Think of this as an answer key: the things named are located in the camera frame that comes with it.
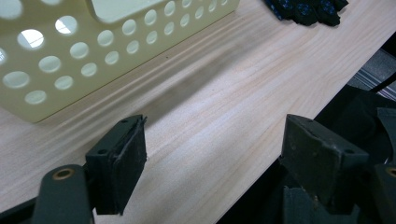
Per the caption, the grey striped carpet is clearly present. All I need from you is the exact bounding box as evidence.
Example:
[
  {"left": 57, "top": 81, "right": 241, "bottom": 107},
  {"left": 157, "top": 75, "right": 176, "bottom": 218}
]
[{"left": 346, "top": 48, "right": 396, "bottom": 102}]

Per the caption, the cream perforated plastic basket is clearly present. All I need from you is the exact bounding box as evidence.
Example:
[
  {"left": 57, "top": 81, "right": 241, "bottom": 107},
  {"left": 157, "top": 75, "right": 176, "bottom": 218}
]
[{"left": 0, "top": 0, "right": 241, "bottom": 124}]

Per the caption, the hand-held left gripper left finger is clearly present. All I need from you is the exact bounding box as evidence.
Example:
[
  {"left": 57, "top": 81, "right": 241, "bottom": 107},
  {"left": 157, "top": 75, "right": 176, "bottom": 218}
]
[{"left": 85, "top": 114, "right": 148, "bottom": 217}]

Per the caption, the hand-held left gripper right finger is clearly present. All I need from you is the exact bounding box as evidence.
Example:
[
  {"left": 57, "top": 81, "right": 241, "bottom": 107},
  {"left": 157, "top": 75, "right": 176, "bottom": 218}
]
[{"left": 278, "top": 113, "right": 370, "bottom": 216}]

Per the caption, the black cable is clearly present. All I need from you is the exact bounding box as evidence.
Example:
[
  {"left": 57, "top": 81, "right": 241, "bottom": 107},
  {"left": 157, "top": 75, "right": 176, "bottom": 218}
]
[{"left": 369, "top": 72, "right": 396, "bottom": 93}]

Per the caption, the dark blue patterned cloth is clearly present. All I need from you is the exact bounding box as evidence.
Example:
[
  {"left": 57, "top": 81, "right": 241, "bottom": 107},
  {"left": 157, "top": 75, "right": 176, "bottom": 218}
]
[{"left": 263, "top": 0, "right": 349, "bottom": 27}]

